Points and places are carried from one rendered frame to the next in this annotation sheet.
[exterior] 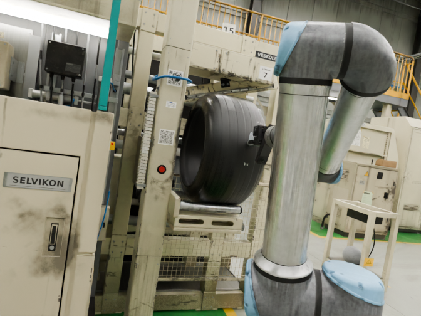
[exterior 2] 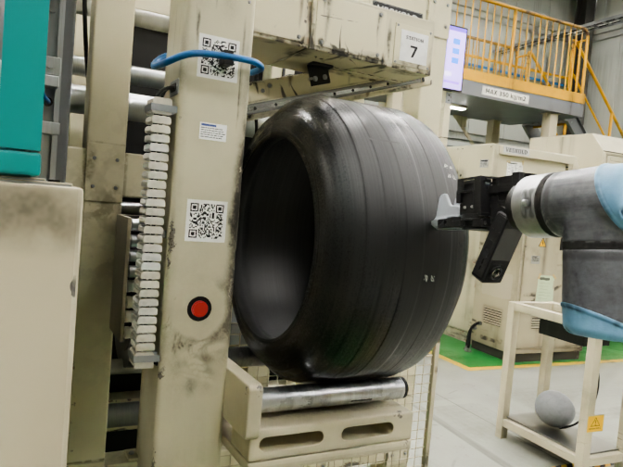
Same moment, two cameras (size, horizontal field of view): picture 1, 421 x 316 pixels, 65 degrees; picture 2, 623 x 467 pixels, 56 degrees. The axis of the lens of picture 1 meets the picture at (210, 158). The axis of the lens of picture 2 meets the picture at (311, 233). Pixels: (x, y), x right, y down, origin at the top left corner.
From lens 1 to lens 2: 0.58 m
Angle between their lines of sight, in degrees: 8
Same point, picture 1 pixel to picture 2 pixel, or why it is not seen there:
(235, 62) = (346, 21)
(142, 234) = not seen: outside the picture
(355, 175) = (523, 246)
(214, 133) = (345, 205)
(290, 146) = not seen: outside the picture
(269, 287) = not seen: outside the picture
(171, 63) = (208, 18)
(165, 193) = (214, 371)
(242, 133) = (414, 197)
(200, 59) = (265, 16)
